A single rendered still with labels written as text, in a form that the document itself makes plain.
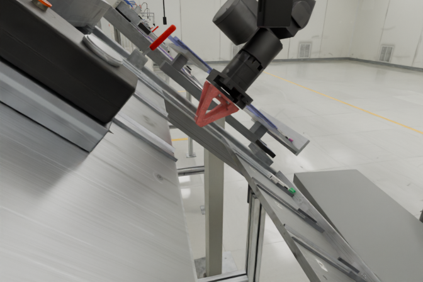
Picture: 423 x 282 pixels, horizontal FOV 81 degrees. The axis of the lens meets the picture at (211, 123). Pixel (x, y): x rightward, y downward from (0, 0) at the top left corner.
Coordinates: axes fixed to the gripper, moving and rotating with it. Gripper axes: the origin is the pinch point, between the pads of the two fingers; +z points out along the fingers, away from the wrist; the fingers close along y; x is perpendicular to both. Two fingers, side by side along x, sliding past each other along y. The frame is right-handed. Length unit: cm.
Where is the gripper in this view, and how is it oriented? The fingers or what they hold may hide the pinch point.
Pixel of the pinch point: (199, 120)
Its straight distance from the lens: 46.8
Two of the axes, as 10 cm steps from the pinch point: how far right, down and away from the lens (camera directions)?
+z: -6.5, 7.5, 1.1
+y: 2.3, 3.4, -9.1
